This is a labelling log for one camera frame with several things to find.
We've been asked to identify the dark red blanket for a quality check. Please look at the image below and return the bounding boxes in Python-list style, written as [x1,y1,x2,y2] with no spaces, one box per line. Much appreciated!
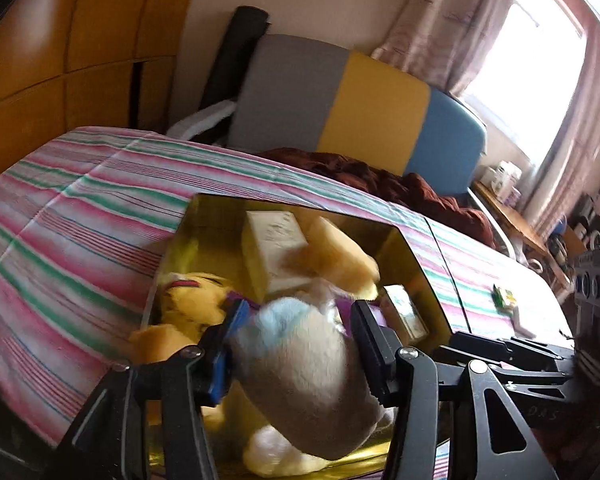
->
[259,148,495,248]

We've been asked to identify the cream plush toy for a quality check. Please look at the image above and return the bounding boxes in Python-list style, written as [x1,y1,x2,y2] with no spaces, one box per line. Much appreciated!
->
[230,296,385,460]

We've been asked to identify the white plastic bag ball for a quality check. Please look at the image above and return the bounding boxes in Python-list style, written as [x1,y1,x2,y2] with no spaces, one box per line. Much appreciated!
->
[242,425,330,478]

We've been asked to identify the orange rectangular sponge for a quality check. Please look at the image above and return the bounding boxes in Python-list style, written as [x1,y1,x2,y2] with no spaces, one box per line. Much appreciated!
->
[284,216,380,300]

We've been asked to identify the wooden side shelf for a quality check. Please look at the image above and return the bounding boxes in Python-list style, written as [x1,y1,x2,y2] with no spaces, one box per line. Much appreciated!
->
[471,181,571,292]

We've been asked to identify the black rolled mat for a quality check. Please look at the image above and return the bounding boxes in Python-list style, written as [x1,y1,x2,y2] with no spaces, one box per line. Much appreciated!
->
[198,6,270,110]

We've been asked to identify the striped bed sheet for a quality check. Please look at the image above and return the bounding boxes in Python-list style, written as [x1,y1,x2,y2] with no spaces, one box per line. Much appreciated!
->
[0,127,570,445]

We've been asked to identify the purple sachet packet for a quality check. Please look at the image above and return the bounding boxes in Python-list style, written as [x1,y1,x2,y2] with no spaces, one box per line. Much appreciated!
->
[335,297,387,337]

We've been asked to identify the grey yellow blue chair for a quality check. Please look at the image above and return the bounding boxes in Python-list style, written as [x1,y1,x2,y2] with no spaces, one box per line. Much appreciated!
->
[166,32,516,261]

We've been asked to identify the gold tray box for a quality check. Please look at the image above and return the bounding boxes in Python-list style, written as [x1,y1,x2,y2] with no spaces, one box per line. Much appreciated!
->
[155,194,452,479]

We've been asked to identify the wooden wardrobe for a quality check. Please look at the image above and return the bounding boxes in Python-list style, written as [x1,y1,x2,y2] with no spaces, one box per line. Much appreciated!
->
[0,0,190,174]

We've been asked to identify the beige cardboard box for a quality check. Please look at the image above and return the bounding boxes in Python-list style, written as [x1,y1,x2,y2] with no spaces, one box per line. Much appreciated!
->
[242,210,313,304]

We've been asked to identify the pink patterned curtain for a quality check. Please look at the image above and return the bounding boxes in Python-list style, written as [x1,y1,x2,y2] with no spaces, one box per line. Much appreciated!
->
[372,0,513,96]

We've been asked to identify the white boxes on shelf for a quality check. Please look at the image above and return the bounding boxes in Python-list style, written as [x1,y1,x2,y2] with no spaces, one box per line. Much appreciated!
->
[480,160,522,207]

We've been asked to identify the yellow cloth puppet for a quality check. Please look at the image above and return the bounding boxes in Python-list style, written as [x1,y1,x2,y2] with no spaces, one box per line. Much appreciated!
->
[129,272,242,365]

